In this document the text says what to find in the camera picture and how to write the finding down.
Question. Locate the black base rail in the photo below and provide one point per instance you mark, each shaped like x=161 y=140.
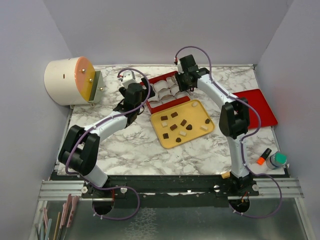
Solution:
x=134 y=199

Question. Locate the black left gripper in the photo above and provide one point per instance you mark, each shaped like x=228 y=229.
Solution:
x=144 y=91

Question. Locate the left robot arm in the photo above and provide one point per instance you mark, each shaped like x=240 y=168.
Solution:
x=80 y=148

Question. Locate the red chocolate box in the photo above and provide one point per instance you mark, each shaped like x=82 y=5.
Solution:
x=167 y=93

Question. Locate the green lid jar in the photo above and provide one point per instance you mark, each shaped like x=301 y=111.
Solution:
x=276 y=160

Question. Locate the grey green drawer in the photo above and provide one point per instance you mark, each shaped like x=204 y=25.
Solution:
x=97 y=88

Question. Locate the aluminium frame rail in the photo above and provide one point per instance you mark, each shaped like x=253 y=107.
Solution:
x=263 y=188

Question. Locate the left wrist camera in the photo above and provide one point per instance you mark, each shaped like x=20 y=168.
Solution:
x=128 y=78

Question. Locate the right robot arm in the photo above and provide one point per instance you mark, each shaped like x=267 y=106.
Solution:
x=234 y=118

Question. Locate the red box lid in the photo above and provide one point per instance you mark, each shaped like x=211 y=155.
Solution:
x=257 y=100

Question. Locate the white cylindrical container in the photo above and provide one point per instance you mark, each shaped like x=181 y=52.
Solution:
x=69 y=81

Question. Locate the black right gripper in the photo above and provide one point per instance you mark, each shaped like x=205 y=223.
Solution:
x=182 y=87

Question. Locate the white chocolate piece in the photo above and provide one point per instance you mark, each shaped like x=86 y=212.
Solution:
x=164 y=124
x=193 y=104
x=204 y=127
x=183 y=133

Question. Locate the orange highlighter pen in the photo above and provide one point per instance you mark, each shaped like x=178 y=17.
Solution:
x=264 y=156

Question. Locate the pink tool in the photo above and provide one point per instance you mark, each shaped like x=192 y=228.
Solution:
x=68 y=211

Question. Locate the yellow plastic tray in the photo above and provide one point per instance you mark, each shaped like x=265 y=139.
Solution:
x=195 y=116

